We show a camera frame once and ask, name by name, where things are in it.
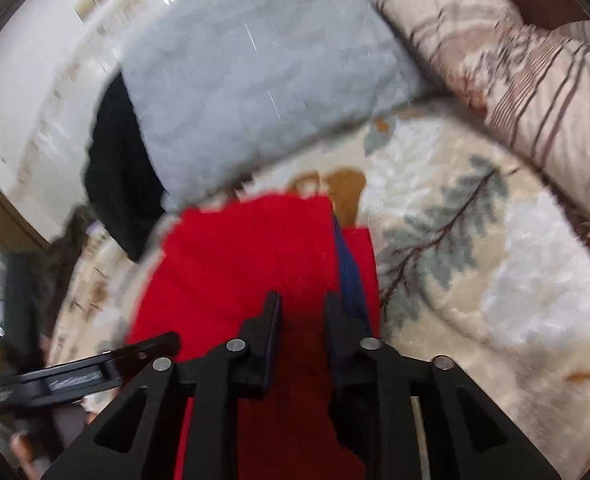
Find red and blue knit sweater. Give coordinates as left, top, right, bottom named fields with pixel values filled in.
left=126, top=192, right=382, bottom=480

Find left hand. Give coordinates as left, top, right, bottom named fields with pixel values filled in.
left=10, top=432, right=51, bottom=480

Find cream leaf-pattern fleece blanket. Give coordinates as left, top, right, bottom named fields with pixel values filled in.
left=44, top=104, right=590, bottom=480

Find black garment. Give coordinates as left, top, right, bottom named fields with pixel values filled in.
left=83, top=74, right=164, bottom=262

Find light grey quilted pillow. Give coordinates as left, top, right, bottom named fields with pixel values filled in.
left=121, top=0, right=432, bottom=210

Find beige striped floral pillow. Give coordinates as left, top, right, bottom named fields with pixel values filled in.
left=373, top=0, right=590, bottom=221

